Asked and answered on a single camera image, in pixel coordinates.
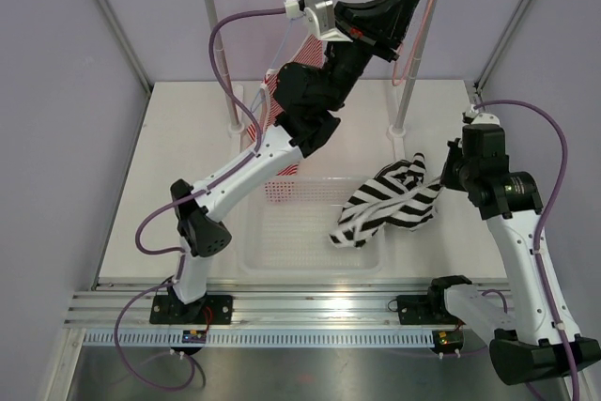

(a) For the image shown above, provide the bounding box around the aluminium mounting rail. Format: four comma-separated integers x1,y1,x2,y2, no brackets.
63,281,429,329

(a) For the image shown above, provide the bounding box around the red striped tank top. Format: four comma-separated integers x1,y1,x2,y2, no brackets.
245,39,326,177

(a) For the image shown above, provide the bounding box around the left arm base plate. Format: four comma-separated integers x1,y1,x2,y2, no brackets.
149,294,233,326

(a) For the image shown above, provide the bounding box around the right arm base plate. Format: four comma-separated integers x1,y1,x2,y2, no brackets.
387,295,464,327

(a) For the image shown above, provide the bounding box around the white plastic basket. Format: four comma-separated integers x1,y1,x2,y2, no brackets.
233,176,386,278

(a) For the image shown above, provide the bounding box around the blue wire hanger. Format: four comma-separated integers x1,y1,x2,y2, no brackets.
248,0,301,139

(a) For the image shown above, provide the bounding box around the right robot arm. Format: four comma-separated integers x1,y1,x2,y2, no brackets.
425,122,600,385

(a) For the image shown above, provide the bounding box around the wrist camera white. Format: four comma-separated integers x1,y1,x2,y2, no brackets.
284,0,352,42
462,106,501,127

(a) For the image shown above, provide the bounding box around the black white striped tank top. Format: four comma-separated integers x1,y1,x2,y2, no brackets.
329,152,442,249

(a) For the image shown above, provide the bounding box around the pink wire hanger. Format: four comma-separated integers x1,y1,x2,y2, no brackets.
391,0,436,87

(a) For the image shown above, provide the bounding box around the white slotted cable duct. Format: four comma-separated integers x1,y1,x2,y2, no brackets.
84,328,434,348

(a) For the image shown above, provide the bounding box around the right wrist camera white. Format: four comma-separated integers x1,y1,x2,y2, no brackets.
462,106,501,127

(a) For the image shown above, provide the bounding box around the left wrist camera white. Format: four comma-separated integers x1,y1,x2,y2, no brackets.
284,0,352,42

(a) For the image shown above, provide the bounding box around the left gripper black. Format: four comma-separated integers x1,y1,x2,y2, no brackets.
319,0,422,113

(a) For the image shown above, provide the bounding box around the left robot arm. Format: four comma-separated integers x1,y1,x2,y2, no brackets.
168,0,421,324

